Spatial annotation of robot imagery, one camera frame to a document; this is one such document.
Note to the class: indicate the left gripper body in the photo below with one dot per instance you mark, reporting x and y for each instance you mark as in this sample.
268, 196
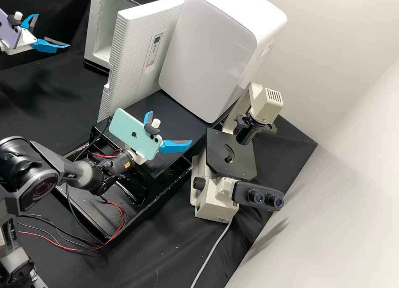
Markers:
28, 38

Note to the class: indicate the white box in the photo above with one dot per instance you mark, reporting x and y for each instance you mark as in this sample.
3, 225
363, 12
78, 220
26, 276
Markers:
212, 57

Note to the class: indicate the black tray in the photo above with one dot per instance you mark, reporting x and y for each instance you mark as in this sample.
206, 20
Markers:
146, 207

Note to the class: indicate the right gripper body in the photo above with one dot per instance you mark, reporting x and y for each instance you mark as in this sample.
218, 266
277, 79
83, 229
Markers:
137, 157

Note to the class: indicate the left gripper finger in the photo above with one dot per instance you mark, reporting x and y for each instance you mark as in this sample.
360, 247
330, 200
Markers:
33, 20
46, 46

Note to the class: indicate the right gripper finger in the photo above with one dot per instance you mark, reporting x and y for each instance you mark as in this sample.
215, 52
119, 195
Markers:
148, 117
171, 146

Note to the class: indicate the black platform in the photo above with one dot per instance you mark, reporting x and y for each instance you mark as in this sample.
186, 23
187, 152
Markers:
177, 119

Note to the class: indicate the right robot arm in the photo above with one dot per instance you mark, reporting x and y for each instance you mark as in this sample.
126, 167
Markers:
78, 172

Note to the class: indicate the wrist camera phone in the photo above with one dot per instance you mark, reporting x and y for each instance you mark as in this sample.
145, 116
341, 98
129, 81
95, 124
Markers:
127, 129
7, 32

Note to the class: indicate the white incubator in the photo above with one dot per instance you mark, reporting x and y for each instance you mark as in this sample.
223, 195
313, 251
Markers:
96, 26

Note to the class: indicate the incubator door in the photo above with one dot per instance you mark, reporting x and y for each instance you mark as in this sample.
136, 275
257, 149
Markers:
131, 66

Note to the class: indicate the right wrist camera phone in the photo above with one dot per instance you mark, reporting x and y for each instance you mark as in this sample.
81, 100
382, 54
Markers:
127, 129

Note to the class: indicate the cream microscope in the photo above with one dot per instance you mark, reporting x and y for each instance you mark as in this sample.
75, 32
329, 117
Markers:
212, 200

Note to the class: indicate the left wrist camera phone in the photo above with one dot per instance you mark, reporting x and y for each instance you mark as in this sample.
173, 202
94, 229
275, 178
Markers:
7, 32

